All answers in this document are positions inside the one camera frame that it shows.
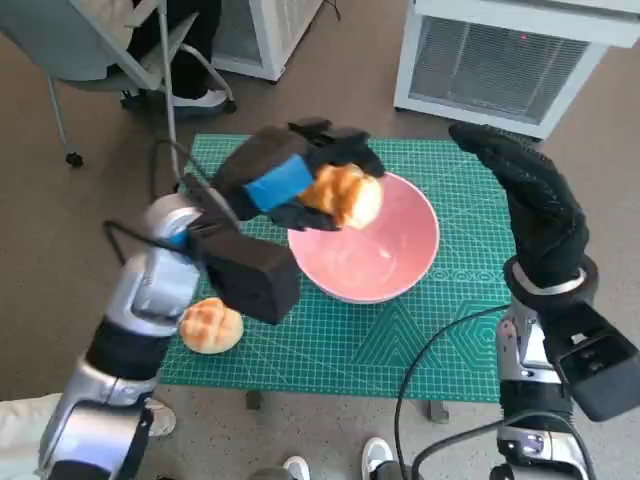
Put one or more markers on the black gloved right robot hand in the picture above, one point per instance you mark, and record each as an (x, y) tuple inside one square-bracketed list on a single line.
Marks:
[(545, 215)]

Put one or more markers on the narrow white mesh cabinet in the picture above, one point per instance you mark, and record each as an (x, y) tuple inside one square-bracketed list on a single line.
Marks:
[(285, 30)]

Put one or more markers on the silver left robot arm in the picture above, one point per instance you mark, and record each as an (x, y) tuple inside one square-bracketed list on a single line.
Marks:
[(150, 290)]

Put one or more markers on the green cutting mat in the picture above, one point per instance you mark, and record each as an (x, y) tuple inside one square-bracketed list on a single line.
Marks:
[(325, 350)]

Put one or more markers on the seated person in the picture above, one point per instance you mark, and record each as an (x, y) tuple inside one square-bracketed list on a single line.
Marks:
[(192, 60)]

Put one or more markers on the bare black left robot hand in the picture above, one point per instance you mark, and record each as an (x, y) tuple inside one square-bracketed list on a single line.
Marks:
[(265, 170)]

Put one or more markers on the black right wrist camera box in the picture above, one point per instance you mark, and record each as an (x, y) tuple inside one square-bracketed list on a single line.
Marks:
[(595, 370)]

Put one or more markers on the pink bowl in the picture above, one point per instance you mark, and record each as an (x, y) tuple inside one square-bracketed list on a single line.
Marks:
[(390, 260)]

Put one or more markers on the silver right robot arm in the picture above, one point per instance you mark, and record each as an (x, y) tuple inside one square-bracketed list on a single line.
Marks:
[(520, 350)]

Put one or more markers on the long orange toy bread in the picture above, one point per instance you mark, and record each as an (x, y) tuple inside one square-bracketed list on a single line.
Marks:
[(350, 200)]

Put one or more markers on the person with white shoes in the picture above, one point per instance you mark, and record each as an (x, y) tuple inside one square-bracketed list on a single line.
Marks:
[(375, 455)]

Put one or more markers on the round toy bread bun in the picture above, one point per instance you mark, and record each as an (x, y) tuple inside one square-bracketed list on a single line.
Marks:
[(212, 325)]

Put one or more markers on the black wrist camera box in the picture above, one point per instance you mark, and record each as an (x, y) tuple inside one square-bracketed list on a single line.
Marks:
[(595, 370), (250, 280)]

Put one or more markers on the wide white mesh cabinet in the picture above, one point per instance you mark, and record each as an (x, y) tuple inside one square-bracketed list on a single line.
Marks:
[(500, 65)]

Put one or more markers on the grey chair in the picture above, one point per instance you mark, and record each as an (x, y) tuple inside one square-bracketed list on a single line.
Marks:
[(60, 45)]

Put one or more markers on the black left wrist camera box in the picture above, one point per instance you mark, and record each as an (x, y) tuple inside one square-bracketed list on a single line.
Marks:
[(250, 280)]

